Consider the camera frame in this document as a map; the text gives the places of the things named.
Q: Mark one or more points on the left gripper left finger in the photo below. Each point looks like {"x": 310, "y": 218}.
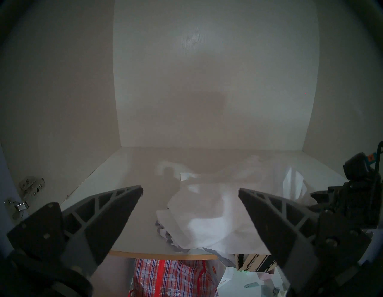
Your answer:
{"x": 98, "y": 221}

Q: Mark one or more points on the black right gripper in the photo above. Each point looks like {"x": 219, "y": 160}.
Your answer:
{"x": 359, "y": 203}

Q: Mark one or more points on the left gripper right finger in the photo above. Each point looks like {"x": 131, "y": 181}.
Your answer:
{"x": 287, "y": 230}

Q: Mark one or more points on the black beige striped top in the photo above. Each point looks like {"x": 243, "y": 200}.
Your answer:
{"x": 254, "y": 263}

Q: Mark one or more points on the grey comb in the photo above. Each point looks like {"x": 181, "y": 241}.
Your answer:
{"x": 250, "y": 285}

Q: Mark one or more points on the metal door hinge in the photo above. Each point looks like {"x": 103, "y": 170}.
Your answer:
{"x": 27, "y": 191}

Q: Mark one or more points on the red plaid woven bag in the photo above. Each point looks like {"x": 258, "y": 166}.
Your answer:
{"x": 170, "y": 278}

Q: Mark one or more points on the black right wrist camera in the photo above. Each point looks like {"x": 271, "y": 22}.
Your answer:
{"x": 357, "y": 166}

